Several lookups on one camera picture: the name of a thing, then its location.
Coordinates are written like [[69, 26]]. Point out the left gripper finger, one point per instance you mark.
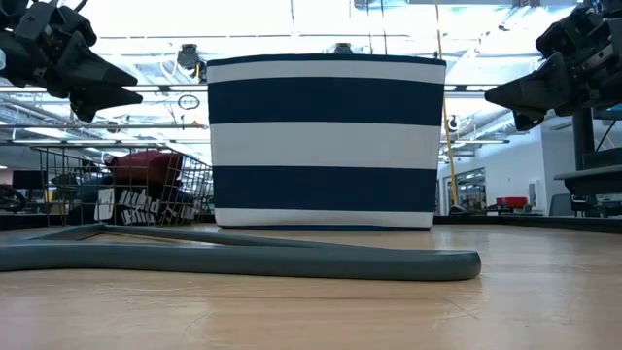
[[102, 102], [94, 68]]

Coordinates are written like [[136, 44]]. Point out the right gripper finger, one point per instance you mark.
[[539, 90], [529, 120]]

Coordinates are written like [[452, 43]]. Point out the maroon cloth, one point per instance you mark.
[[143, 167]]

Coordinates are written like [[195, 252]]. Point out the plain dark blue cloth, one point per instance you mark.
[[94, 187]]

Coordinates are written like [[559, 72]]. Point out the navy Puma print cloth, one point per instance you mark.
[[141, 209]]

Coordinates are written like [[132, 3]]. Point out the computer monitor with stand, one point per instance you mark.
[[583, 141]]

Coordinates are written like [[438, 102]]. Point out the red background object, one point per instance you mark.
[[511, 202]]

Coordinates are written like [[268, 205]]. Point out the grey monitor desk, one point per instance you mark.
[[593, 177]]

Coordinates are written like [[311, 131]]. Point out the grey background chair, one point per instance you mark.
[[561, 204]]

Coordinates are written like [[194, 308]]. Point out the navy white striped fabric bin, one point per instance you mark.
[[325, 146]]

